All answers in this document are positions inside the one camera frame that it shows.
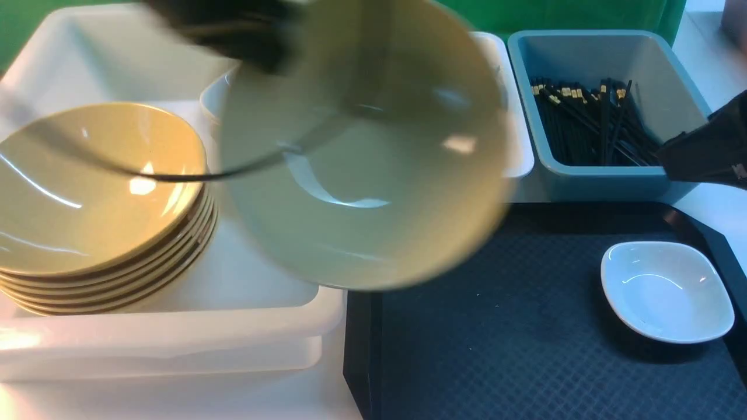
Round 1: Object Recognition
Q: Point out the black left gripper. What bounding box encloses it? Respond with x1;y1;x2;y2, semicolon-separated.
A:
144;1;304;75

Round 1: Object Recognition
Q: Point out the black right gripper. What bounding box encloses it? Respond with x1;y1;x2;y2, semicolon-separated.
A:
656;92;746;190

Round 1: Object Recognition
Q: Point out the white square sauce dish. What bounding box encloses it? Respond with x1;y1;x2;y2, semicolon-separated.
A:
600;241;735;345

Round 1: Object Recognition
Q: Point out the yellow-green noodle bowl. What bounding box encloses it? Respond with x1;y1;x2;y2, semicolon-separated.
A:
217;1;514;291

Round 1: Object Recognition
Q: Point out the stack of white dishes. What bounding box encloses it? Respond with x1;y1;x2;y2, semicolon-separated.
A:
198;67;238;127

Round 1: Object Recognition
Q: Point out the pile of black chopsticks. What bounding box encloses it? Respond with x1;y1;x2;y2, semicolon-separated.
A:
530;78;661;167

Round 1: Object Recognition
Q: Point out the small white plastic bin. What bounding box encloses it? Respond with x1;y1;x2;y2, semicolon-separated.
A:
470;31;535;179

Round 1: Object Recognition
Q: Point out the stack of yellow-green bowls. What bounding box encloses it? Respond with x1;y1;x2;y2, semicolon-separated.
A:
2;103;219;316

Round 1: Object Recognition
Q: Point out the green backdrop cloth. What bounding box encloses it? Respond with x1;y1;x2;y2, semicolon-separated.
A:
1;1;686;72

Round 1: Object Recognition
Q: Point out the black serving tray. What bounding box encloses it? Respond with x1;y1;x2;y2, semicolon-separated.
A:
343;202;746;419

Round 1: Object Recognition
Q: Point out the large white plastic tub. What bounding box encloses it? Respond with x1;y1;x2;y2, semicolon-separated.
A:
2;3;345;382

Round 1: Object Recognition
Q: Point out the black cable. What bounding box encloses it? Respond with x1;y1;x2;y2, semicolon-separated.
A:
0;87;351;183

